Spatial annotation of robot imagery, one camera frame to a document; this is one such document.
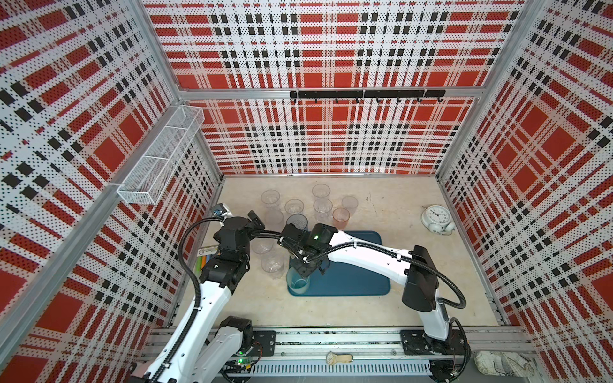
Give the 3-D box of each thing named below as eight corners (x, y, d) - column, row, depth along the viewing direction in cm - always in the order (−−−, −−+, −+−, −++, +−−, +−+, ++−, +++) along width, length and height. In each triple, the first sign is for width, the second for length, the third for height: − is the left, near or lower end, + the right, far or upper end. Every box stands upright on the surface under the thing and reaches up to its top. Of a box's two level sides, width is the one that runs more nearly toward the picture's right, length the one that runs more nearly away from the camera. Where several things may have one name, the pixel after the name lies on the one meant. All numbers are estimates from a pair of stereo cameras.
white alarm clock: (427, 236, 101) (431, 230, 97) (418, 211, 110) (422, 204, 106) (453, 236, 101) (458, 230, 97) (442, 211, 110) (447, 204, 106)
